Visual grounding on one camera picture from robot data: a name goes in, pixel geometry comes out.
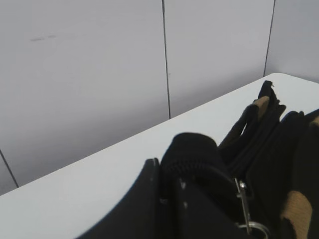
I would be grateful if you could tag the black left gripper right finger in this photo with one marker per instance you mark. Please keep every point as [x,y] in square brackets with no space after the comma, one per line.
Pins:
[199,218]

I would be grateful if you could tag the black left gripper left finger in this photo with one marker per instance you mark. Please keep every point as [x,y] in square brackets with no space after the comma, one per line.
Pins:
[134,217]

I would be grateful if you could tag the silver zipper pull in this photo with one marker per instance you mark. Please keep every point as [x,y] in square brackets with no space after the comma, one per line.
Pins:
[249,225]

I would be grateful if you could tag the black fabric bag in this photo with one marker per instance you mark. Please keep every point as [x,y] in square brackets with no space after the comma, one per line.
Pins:
[276,154]

